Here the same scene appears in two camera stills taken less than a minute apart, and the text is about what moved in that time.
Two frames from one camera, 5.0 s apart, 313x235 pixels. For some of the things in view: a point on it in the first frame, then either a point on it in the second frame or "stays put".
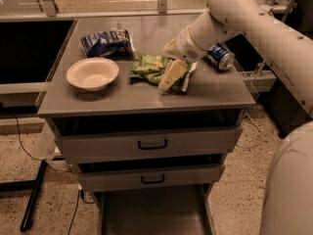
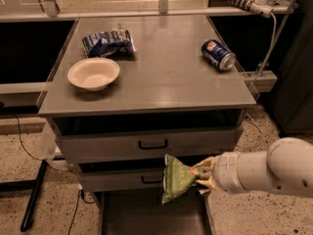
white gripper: x=186 y=49 to x=225 y=172
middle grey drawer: x=133 y=176 stays put
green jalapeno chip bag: x=151 y=69 to x=177 y=177
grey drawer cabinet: x=150 y=131 stays put
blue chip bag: x=115 y=43 stays put
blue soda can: x=221 y=57 stays put
